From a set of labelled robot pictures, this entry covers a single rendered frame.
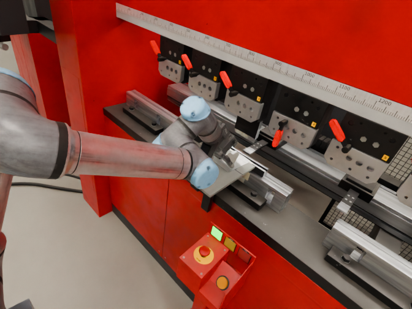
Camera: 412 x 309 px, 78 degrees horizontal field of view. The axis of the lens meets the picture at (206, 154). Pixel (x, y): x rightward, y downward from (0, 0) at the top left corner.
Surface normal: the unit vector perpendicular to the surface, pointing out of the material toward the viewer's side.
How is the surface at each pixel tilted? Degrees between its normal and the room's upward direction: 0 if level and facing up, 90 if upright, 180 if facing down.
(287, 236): 0
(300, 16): 90
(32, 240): 0
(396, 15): 90
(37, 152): 67
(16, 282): 0
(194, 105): 40
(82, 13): 90
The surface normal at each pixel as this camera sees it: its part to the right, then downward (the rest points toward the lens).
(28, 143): 0.48, -0.03
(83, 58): 0.72, 0.49
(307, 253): 0.15, -0.80
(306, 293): -0.68, 0.34
